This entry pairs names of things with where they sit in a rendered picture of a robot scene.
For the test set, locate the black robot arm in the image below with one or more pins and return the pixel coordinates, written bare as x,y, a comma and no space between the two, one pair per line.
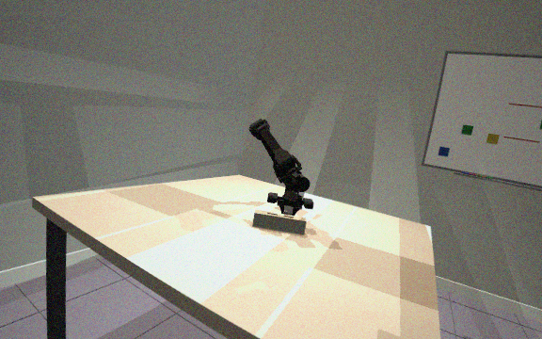
284,163

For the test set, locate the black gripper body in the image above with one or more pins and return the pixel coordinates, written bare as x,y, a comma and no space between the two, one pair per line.
273,198

